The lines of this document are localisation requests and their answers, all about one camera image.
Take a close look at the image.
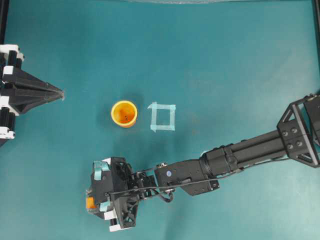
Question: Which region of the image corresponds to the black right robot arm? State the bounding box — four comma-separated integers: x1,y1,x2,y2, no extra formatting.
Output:
86,94,320,232

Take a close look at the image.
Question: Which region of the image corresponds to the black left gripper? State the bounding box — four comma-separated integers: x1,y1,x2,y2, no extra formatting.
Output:
0,44,64,146

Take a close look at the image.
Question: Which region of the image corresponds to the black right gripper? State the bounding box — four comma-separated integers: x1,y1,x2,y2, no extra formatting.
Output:
85,157,160,232

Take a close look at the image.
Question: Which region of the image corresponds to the yellow orange block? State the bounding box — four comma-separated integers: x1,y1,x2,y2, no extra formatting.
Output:
86,196,96,209

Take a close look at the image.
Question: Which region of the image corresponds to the black right frame rail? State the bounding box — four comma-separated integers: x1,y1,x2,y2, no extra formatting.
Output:
311,0,320,97

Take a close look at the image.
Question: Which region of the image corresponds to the black frame rail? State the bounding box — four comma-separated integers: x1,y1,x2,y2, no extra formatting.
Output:
0,0,10,45
311,0,320,97

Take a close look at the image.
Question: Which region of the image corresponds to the black left frame rail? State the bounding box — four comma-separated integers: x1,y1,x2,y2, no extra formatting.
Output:
0,0,10,45

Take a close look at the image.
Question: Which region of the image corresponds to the orange plastic cup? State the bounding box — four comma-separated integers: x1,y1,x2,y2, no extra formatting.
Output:
110,100,138,128

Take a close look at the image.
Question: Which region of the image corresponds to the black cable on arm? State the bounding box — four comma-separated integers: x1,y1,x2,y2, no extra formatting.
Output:
108,167,245,205

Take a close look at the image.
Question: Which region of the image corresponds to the light blue tape square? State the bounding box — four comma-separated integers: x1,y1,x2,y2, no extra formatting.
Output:
148,102,176,132

